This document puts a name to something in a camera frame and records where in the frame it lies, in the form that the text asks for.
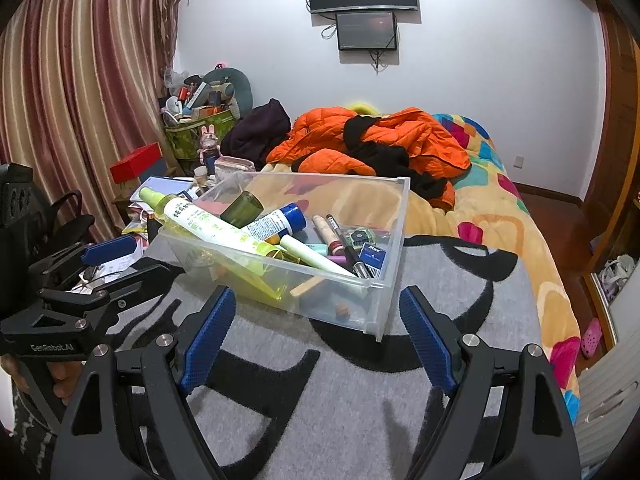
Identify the small black wall monitor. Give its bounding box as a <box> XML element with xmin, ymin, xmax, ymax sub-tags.
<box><xmin>335</xmin><ymin>11</ymin><xmax>397</xmax><ymax>51</ymax></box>

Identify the dark purple clothing pile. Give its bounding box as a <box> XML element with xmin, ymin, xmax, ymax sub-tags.
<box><xmin>220</xmin><ymin>99</ymin><xmax>291</xmax><ymax>170</ymax></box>

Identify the rabbit figurine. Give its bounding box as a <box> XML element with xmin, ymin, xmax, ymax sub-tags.
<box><xmin>198</xmin><ymin>125</ymin><xmax>220</xmax><ymax>176</ymax></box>

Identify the grey neck pillow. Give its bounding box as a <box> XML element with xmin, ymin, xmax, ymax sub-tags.
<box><xmin>203</xmin><ymin>67</ymin><xmax>253</xmax><ymax>119</ymax></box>

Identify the person left hand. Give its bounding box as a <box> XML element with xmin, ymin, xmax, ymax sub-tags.
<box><xmin>0</xmin><ymin>353</ymin><xmax>87</xmax><ymax>406</ymax></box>

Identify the orange puffer jacket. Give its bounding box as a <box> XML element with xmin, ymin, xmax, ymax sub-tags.
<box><xmin>266</xmin><ymin>107</ymin><xmax>471</xmax><ymax>210</ymax></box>

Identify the pink purple pen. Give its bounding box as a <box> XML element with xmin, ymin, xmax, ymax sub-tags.
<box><xmin>328</xmin><ymin>255</ymin><xmax>349</xmax><ymax>268</ymax></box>

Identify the red box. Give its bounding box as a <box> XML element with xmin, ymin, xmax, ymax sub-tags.
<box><xmin>110</xmin><ymin>142</ymin><xmax>163</xmax><ymax>184</ymax></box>

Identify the brown wooden door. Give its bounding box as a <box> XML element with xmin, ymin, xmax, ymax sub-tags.
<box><xmin>582</xmin><ymin>0</ymin><xmax>639</xmax><ymax>272</ymax></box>

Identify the clear plastic storage box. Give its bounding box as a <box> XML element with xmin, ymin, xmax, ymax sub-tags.
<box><xmin>150</xmin><ymin>172</ymin><xmax>410</xmax><ymax>339</ymax></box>

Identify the pale green slim tube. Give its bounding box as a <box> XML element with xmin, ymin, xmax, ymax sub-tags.
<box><xmin>279</xmin><ymin>235</ymin><xmax>355</xmax><ymax>278</ymax></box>

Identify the yellow-green spray bottle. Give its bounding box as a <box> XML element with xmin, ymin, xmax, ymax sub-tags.
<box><xmin>139</xmin><ymin>186</ymin><xmax>281</xmax><ymax>258</ymax></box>

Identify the white blue-capped cream tube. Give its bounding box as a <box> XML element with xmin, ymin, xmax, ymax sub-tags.
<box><xmin>242</xmin><ymin>203</ymin><xmax>307</xmax><ymax>243</ymax></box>

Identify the green storage basket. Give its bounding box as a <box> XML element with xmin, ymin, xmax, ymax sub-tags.
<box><xmin>164</xmin><ymin>110</ymin><xmax>236</xmax><ymax>160</ymax></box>

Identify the pink quilted pouch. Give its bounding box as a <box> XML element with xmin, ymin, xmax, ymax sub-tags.
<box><xmin>214</xmin><ymin>155</ymin><xmax>256</xmax><ymax>179</ymax></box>

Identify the small blue box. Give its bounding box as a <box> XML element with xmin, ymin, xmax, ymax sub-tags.
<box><xmin>359</xmin><ymin>243</ymin><xmax>386</xmax><ymax>278</ymax></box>

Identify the beige red-banded tube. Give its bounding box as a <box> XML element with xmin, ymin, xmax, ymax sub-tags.
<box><xmin>311</xmin><ymin>214</ymin><xmax>345</xmax><ymax>256</ymax></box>

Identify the mint green small tube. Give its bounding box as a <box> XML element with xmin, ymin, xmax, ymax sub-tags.
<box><xmin>307</xmin><ymin>243</ymin><xmax>330</xmax><ymax>257</ymax></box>

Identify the blue notebook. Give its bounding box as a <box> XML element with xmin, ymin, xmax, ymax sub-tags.
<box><xmin>129</xmin><ymin>177</ymin><xmax>193</xmax><ymax>202</ymax></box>

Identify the colourful yellow bed quilt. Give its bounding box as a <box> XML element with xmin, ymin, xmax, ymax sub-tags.
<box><xmin>259</xmin><ymin>102</ymin><xmax>584</xmax><ymax>426</ymax></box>

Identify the striped red curtain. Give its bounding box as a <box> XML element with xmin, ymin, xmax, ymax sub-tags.
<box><xmin>1</xmin><ymin>0</ymin><xmax>178</xmax><ymax>240</ymax></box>

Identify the yellow transparent flat pouch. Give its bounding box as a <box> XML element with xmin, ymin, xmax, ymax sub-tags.
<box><xmin>209</xmin><ymin>255</ymin><xmax>286</xmax><ymax>304</ymax></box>

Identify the black silver pen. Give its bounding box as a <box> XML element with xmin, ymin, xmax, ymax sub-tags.
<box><xmin>326</xmin><ymin>214</ymin><xmax>372</xmax><ymax>280</ymax></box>

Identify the dark green pump bottle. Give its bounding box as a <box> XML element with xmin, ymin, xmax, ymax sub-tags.
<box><xmin>220</xmin><ymin>191</ymin><xmax>264</xmax><ymax>229</ymax></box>

